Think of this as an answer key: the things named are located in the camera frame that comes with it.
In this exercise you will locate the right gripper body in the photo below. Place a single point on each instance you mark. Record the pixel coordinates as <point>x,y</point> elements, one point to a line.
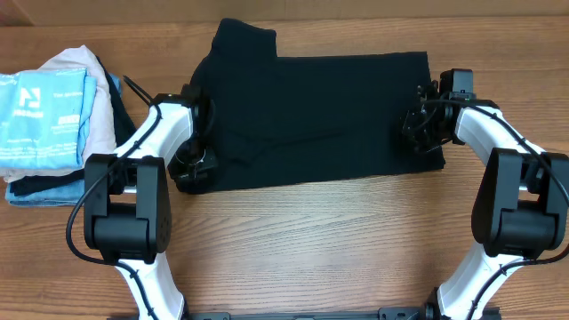
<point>423,130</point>

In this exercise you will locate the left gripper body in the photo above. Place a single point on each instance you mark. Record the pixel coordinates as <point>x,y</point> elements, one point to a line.
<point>194,158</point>

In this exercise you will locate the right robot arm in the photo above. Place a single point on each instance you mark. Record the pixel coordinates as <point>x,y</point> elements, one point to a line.
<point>521,206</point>

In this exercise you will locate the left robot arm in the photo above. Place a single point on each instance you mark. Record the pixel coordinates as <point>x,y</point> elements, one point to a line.
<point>126,204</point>

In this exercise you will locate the black folded shirt in stack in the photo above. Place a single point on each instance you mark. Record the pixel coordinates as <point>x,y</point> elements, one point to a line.
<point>124,129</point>

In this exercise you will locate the light blue printed folded shirt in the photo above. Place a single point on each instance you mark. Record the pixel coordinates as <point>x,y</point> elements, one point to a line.
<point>45,118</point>

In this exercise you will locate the blue denim folded garment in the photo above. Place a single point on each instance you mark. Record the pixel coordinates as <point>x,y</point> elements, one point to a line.
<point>65,195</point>

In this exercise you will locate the beige folded shirt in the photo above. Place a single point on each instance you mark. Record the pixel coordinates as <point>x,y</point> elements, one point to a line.
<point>101,138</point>

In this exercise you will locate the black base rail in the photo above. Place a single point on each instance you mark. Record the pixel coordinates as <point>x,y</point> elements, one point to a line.
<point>396,313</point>

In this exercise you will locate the black t-shirt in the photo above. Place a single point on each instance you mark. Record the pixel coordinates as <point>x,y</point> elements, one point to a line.
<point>287,120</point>

